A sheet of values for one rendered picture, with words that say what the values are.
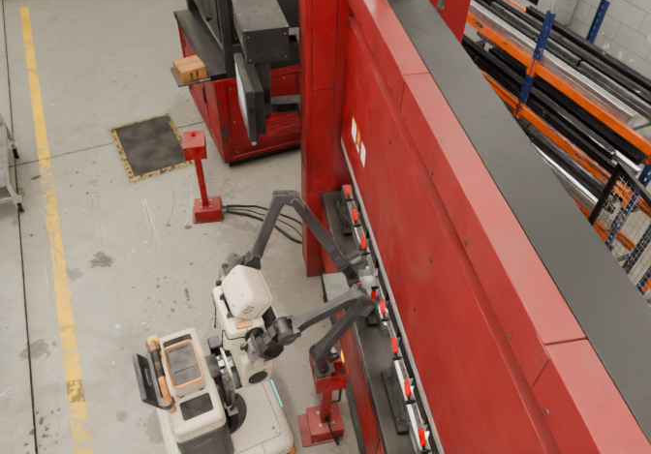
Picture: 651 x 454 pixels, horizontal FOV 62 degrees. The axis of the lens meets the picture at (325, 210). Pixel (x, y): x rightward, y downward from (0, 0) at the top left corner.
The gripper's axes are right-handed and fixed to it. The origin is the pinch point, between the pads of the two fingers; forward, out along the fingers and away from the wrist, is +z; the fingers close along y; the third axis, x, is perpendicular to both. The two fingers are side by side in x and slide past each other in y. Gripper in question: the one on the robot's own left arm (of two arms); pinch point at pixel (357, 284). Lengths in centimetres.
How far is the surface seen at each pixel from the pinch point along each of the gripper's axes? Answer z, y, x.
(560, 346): -111, -116, -67
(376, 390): 11, -53, 8
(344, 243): 12.9, 40.5, 5.4
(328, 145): -22, 86, -10
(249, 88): -73, 101, 14
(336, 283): -3.9, 3.0, 10.3
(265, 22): -98, 108, -13
